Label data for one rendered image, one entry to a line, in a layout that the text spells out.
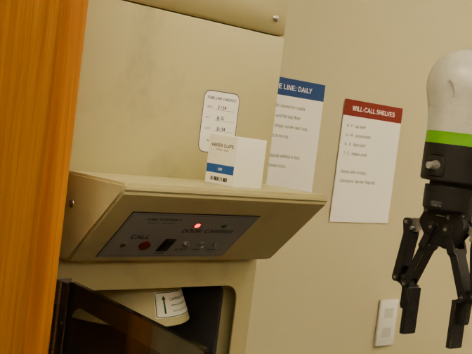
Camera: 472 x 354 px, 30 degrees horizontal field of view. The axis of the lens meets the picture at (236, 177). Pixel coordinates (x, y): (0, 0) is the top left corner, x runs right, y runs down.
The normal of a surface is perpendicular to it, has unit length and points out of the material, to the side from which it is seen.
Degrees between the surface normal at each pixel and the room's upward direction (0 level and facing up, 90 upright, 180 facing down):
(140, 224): 135
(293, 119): 90
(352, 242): 90
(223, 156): 90
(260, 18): 90
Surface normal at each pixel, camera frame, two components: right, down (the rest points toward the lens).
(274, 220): 0.39, 0.79
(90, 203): -0.73, -0.06
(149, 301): 0.48, -0.30
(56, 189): 0.67, 0.12
